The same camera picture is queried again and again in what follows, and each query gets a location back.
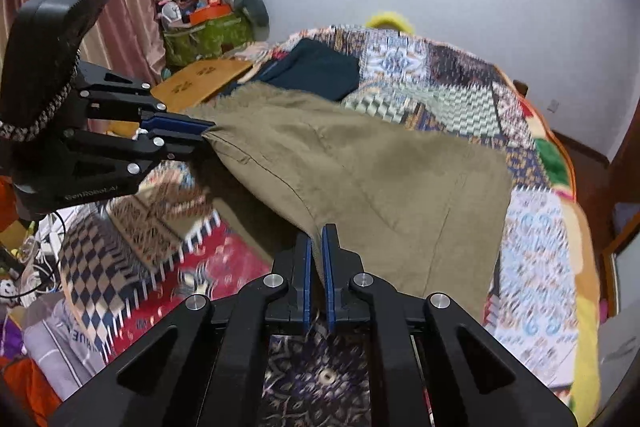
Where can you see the orange cloth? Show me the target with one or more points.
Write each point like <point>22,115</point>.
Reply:
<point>25,387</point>

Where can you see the green printed bag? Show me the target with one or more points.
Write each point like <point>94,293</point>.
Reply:
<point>205,39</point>

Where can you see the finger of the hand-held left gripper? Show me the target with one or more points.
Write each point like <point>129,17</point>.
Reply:
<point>175,146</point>
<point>172,124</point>

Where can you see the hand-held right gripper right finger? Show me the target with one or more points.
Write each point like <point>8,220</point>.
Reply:
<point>328,279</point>

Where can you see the grey printed cloth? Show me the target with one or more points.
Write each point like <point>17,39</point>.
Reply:
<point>60,347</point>

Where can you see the orange box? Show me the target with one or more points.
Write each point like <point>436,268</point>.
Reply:
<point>210,13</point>

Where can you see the patchwork printed blanket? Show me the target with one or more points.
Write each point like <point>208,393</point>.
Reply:
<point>450,104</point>

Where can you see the wooden framed furniture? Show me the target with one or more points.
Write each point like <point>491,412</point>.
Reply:
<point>607,267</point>

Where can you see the olive green pants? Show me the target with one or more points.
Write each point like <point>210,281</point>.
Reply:
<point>375,167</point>

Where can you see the orange wooden board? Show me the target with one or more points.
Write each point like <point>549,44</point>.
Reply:
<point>200,79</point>

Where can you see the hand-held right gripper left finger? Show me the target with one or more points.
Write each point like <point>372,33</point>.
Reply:
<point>304,279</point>

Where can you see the dark navy folded garment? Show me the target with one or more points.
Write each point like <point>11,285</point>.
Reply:
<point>315,67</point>

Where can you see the yellow fluffy cushion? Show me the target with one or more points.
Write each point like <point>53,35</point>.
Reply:
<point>392,19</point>

